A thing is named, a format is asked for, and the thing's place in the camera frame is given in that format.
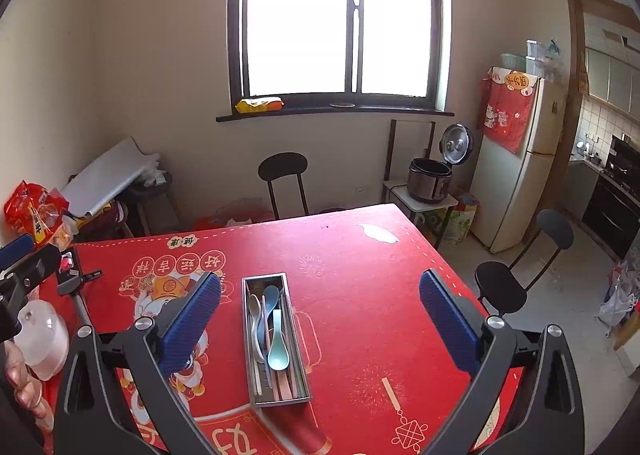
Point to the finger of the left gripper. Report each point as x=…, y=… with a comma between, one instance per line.
x=16, y=250
x=34, y=270

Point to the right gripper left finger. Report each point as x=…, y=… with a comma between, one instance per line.
x=156, y=347

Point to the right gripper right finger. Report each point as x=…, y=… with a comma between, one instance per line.
x=480, y=346

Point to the white spoon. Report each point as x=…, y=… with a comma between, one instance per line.
x=255, y=309

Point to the green spoon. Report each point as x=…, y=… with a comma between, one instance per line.
x=278, y=356

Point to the blue spoon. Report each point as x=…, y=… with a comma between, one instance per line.
x=270, y=300

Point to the white chopstick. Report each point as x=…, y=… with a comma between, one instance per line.
x=257, y=358

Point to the pink spoon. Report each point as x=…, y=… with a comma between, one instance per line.
x=284, y=385

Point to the black kitchen stove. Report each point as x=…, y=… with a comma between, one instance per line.
x=613, y=210

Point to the person's hand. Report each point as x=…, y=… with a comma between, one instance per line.
x=27, y=389

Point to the red snack bag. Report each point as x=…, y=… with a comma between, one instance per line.
x=32, y=209

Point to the white lidded pot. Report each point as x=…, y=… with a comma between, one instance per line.
x=43, y=339

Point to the red printed table mat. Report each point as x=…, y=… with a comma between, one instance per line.
x=381, y=380

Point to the stainless steel utensil tray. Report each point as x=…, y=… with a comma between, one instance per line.
x=270, y=390

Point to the white refrigerator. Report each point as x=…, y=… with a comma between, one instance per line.
x=507, y=186

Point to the electric rice cooker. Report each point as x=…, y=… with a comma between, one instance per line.
x=429, y=180

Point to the small white side table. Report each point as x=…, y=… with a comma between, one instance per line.
x=431, y=217

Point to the black round-back chair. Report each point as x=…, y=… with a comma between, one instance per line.
x=286, y=170

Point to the red fridge cover cloth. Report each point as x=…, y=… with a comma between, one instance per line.
x=509, y=97

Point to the yellow bag on sill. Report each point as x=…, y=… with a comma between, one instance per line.
x=259, y=105

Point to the window with dark frame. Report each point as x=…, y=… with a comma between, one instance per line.
x=331, y=55

